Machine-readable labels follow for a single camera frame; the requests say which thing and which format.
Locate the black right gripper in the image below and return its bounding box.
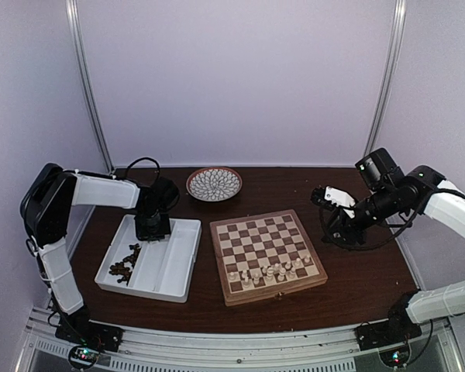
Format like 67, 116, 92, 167
322, 184, 399, 246

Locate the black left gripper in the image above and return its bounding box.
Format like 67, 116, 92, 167
136, 208, 171, 241

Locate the white chess king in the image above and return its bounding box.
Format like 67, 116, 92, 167
265, 267, 274, 284

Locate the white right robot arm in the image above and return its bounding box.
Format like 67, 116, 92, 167
338, 146, 465, 290

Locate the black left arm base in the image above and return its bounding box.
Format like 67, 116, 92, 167
55, 305, 124, 370

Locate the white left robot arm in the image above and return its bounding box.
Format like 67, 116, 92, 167
19, 163, 180, 315

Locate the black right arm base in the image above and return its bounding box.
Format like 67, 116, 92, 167
355, 291, 422, 369

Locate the pile of dark chess pieces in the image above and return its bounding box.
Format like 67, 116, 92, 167
109, 243, 142, 286

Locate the wooden chess board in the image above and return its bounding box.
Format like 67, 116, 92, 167
210, 210, 328, 306

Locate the white compartment tray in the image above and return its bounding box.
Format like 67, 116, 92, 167
95, 214, 202, 303

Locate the floral patterned ceramic plate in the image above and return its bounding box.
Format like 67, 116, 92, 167
186, 167, 243, 202

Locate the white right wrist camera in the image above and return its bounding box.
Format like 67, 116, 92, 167
310, 186, 357, 219

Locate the aluminium corner post right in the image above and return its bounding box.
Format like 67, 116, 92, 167
363, 0, 407, 156

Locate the aluminium corner post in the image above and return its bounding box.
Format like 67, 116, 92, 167
363, 0, 407, 156
65, 0, 115, 174

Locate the aluminium corner post left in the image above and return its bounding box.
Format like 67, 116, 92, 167
65, 0, 115, 174

